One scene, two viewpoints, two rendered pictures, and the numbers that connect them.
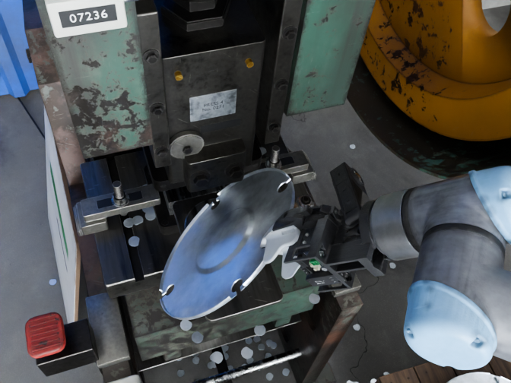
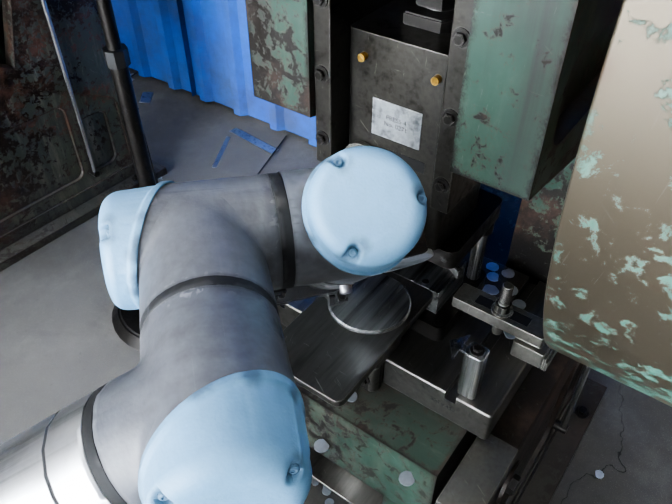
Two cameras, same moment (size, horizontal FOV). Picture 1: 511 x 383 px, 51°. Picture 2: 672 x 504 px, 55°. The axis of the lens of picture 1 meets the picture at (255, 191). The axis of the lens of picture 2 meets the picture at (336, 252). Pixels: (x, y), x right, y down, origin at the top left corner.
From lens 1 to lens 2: 0.55 m
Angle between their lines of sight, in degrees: 41
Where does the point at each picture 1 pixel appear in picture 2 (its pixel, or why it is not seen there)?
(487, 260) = (235, 202)
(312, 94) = (483, 154)
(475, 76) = not seen: outside the picture
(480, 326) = (123, 219)
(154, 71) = (322, 21)
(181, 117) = (363, 120)
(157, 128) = (321, 103)
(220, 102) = (403, 123)
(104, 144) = (270, 87)
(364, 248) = not seen: hidden behind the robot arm
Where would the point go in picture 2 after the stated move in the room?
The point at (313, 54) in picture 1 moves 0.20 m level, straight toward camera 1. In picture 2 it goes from (484, 83) to (296, 125)
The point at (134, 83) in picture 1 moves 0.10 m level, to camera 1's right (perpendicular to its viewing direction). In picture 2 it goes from (298, 22) to (340, 56)
